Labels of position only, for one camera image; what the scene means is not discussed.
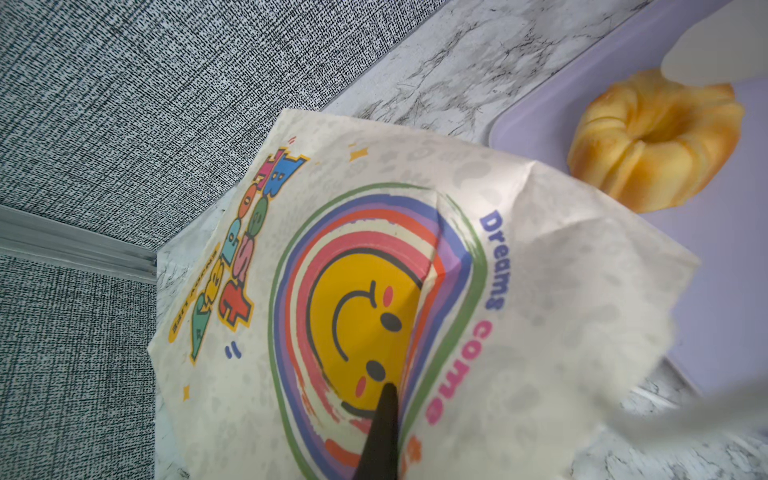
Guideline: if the white printed paper bag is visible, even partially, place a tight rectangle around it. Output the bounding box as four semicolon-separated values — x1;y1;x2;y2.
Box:
148;110;698;479

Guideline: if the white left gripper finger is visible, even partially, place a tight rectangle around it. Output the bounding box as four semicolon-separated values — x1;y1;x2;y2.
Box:
605;377;767;447

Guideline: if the yellow bundt fake bread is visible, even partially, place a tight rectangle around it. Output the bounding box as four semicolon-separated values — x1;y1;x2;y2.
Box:
567;70;745;213

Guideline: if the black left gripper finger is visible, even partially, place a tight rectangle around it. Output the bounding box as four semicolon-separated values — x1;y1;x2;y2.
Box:
352;383;399;480

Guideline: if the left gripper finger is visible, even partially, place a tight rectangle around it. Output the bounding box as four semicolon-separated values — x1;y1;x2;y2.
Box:
661;0;767;87

